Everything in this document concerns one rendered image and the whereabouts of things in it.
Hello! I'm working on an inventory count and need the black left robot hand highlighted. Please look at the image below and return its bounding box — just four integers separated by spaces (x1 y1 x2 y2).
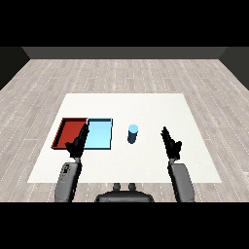
65 123 90 160

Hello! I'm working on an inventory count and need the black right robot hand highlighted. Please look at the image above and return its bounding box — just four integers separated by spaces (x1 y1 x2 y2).
160 125 183 160

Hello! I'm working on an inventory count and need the red shallow open box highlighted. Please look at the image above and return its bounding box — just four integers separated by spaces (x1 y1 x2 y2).
51 117 89 151

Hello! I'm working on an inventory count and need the light blue shallow open box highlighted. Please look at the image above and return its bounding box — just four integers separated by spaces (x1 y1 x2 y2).
82 118 114 151

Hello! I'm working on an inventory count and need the small blue can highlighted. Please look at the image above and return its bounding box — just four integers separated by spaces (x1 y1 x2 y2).
126 124 140 145

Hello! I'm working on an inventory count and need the dark grey robot body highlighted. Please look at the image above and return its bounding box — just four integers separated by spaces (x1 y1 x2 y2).
94 182 156 203

